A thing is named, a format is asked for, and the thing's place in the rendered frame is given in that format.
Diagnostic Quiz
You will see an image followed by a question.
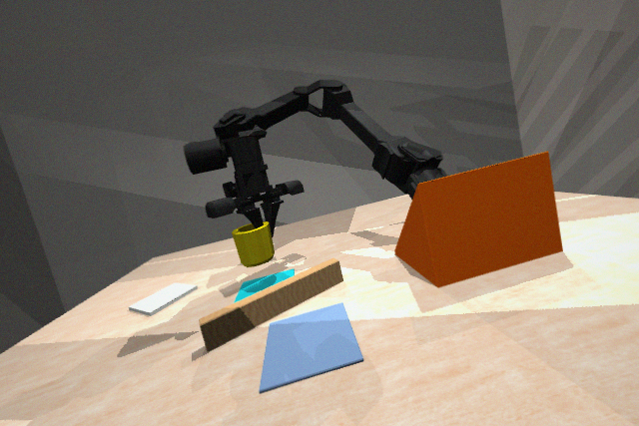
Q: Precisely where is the brown wooden beam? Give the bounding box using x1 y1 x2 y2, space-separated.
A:
199 258 343 352

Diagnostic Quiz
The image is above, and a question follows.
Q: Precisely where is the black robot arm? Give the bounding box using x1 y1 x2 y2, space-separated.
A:
183 80 447 199

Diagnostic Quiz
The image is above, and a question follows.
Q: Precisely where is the white flat rectangular slab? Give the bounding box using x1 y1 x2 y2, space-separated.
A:
128 283 198 316

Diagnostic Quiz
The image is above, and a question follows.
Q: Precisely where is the olive-yellow cup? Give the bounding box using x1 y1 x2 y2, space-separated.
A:
232 221 275 267

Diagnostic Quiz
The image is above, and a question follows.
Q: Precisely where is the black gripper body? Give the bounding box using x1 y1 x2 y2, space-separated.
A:
206 160 304 218

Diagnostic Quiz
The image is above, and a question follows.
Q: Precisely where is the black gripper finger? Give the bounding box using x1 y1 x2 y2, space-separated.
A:
236 208 264 228
260 200 284 237

